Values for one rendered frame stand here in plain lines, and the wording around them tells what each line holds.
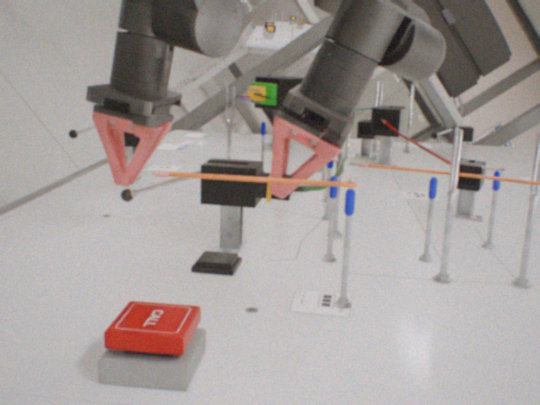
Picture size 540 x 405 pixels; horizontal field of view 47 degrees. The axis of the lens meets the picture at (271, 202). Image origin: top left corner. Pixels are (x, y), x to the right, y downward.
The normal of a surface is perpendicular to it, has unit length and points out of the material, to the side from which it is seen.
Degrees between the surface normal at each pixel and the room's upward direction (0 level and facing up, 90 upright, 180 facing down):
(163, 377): 90
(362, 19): 95
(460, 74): 90
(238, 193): 92
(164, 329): 54
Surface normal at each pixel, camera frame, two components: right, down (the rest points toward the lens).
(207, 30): 0.73, 0.34
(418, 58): 0.44, 0.70
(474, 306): 0.04, -0.97
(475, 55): -0.09, 0.26
